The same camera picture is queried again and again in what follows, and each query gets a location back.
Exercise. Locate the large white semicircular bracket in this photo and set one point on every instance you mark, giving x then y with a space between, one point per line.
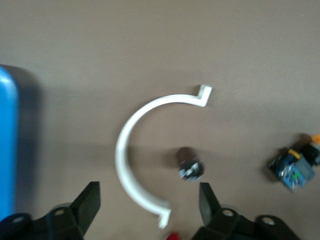
120 155

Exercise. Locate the orange push button switch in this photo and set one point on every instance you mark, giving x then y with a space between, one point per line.
292 172

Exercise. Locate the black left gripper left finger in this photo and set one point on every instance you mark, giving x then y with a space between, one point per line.
75 217

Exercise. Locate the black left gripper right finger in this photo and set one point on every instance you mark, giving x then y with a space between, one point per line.
225 225

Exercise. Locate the red indicator light white body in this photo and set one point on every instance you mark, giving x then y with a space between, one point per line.
173 236

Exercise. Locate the blue plastic tray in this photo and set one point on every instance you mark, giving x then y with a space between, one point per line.
7 125

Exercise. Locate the black cylindrical capacitor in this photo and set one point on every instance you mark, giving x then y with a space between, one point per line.
190 167

